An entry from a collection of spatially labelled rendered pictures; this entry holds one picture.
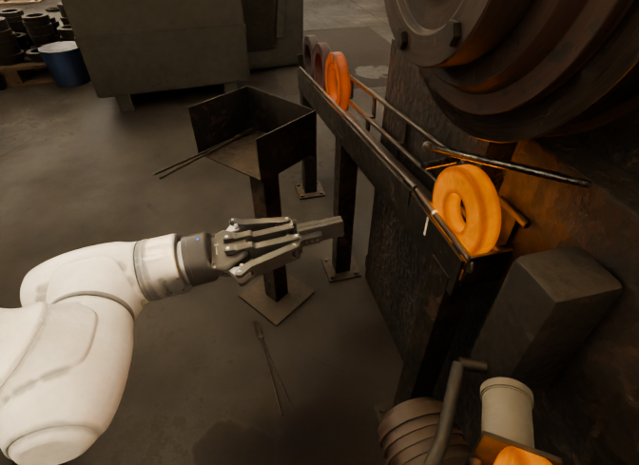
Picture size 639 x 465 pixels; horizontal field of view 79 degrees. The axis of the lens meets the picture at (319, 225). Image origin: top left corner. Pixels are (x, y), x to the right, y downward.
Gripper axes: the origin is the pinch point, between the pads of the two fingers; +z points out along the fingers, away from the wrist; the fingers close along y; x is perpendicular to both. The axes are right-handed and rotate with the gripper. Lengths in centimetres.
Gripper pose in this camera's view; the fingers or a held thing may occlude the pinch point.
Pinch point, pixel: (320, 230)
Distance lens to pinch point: 59.6
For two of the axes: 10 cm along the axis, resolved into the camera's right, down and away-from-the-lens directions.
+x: -0.8, -7.4, -6.6
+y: 2.4, 6.3, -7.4
